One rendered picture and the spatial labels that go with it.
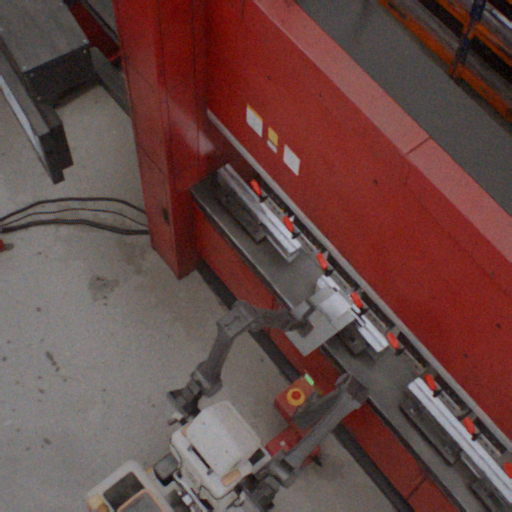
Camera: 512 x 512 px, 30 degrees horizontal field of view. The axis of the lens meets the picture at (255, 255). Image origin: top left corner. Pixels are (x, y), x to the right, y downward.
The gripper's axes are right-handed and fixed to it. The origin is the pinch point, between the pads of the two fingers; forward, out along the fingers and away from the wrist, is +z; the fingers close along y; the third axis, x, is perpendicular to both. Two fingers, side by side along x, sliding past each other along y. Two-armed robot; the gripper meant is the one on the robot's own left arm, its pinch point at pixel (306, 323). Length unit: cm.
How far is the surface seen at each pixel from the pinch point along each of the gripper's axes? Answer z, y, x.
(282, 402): 11.2, -14.2, 31.2
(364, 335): 13.2, -16.7, -12.0
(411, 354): -13.4, -38.5, -24.7
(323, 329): 4.7, -5.3, -2.7
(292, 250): 14.1, 30.1, -13.0
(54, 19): -92, 115, -21
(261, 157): -31, 51, -35
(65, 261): 69, 129, 89
